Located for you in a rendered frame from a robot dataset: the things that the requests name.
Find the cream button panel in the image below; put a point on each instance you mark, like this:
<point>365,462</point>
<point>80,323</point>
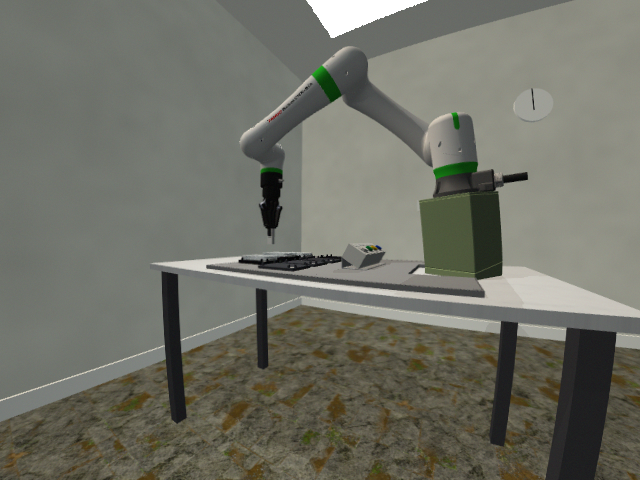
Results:
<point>362,258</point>

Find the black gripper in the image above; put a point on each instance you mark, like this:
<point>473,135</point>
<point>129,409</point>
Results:
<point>271,213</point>

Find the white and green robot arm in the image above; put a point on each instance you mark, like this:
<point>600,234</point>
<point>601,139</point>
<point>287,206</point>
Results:
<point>453,154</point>

